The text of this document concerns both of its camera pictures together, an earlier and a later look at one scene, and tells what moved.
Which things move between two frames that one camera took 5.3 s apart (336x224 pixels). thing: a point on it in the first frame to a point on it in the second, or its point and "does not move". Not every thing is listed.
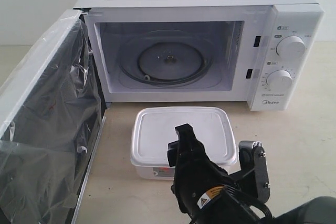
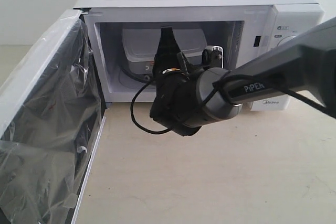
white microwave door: x=52 y=118 does not move
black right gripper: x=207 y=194 to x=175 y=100
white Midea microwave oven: x=253 y=37 does not move
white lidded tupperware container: x=154 y=127 to x=140 y=43
